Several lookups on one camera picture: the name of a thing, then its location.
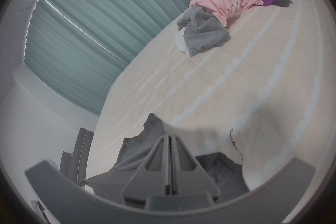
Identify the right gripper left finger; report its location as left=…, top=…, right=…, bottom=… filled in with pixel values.
left=123, top=135, right=171, bottom=200

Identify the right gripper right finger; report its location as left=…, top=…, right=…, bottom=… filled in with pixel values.
left=171, top=134, right=220, bottom=199

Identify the black T-shirt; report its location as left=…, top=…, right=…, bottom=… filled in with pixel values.
left=85, top=113, right=250, bottom=197

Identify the bed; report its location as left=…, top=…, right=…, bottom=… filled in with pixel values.
left=85, top=0, right=336, bottom=193

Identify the black chest of drawers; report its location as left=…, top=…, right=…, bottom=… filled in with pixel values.
left=60, top=127, right=94, bottom=184

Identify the white garment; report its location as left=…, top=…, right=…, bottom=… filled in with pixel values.
left=175, top=30, right=191, bottom=53

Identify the grey garment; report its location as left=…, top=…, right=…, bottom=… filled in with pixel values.
left=176, top=6, right=231, bottom=57

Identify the pink garment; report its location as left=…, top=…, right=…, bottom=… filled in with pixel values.
left=189, top=0, right=264, bottom=27

